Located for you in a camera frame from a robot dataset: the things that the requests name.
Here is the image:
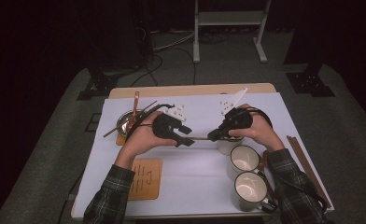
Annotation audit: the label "red-brown wooden spoon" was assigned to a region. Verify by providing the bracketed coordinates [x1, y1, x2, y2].
[259, 149, 271, 175]
[126, 91, 141, 130]

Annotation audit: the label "white mug with dark rim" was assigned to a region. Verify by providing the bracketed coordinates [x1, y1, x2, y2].
[227, 144, 261, 181]
[217, 136, 245, 157]
[231, 170, 278, 213]

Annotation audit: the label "orange printed coaster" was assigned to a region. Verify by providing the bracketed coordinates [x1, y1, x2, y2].
[128, 158, 163, 201]
[115, 133, 129, 147]

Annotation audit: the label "black stand base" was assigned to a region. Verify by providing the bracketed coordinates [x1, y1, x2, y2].
[76, 69, 120, 101]
[285, 60, 336, 98]

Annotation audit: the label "left hand-held gripper black cable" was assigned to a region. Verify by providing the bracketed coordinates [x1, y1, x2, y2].
[125, 103, 176, 143]

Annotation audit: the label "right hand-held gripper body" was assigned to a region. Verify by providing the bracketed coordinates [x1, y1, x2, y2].
[219, 86, 254, 132]

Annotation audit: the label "wooden table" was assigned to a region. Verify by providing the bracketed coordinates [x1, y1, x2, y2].
[70, 82, 335, 220]

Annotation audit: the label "thin black hanging cable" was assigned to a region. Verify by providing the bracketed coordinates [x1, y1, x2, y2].
[57, 169, 86, 224]

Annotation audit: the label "bundle of wooden chopsticks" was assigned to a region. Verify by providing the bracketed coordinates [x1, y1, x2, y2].
[286, 134, 332, 209]

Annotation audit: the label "dark equipment tower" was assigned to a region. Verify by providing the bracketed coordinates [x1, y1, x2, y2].
[87, 0, 156, 74]

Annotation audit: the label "white metal stand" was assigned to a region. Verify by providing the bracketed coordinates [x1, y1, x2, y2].
[192, 0, 273, 64]

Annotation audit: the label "stainless steel bowl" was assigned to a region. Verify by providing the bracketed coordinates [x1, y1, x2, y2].
[116, 109, 142, 138]

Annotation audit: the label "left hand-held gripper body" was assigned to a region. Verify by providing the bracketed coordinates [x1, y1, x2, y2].
[152, 105, 188, 140]

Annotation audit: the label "right hand-held gripper black cable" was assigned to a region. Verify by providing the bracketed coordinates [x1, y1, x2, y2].
[246, 106, 329, 211]

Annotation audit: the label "hand-held gripper black cable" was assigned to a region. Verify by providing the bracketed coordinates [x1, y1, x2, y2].
[246, 106, 329, 211]
[125, 103, 176, 143]

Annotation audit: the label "black floor cable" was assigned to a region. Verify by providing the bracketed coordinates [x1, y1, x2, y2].
[168, 46, 198, 86]
[130, 53, 164, 89]

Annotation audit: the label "grey floor cables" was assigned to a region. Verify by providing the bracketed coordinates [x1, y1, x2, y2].
[152, 29, 204, 52]

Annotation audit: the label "person's right hand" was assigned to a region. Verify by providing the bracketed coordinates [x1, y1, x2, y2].
[228, 103, 287, 154]

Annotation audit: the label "person's left hand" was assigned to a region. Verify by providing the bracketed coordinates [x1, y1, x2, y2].
[115, 110, 178, 171]

